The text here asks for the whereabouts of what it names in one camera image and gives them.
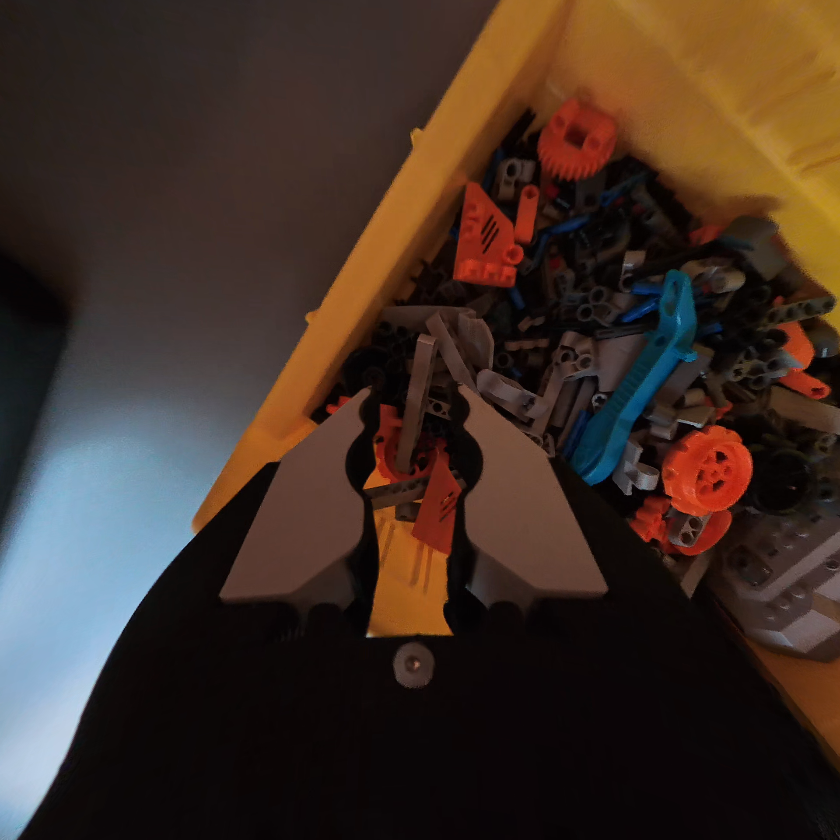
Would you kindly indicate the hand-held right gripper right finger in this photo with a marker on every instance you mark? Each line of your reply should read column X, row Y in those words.
column 531, row 525

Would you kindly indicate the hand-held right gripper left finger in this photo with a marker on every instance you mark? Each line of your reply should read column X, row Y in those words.
column 302, row 525

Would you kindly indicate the pile of building pieces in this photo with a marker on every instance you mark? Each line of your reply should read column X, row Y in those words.
column 577, row 328

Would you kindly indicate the yellow plastic bin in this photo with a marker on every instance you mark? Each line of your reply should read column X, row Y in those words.
column 407, row 216

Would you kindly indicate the grey desk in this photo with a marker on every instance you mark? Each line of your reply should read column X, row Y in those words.
column 164, row 262

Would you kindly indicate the orange wedge panel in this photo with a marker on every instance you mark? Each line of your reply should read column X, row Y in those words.
column 438, row 512

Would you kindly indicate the orange gear wheel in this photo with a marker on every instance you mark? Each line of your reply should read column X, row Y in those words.
column 705, row 469
column 390, row 449
column 712, row 535

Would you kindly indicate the blue brick separator tool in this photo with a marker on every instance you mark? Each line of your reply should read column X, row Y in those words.
column 630, row 387

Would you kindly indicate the black spoked wheel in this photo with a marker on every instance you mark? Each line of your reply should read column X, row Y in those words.
column 784, row 479

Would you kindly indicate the grey motor block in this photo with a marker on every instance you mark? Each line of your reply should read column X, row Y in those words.
column 781, row 590

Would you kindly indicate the orange curved panel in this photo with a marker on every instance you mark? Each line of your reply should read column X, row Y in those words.
column 482, row 236

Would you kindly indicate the black perforated block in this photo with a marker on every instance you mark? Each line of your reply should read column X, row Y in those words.
column 26, row 380

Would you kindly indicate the orange toothed gear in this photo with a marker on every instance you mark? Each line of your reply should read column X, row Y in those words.
column 577, row 141

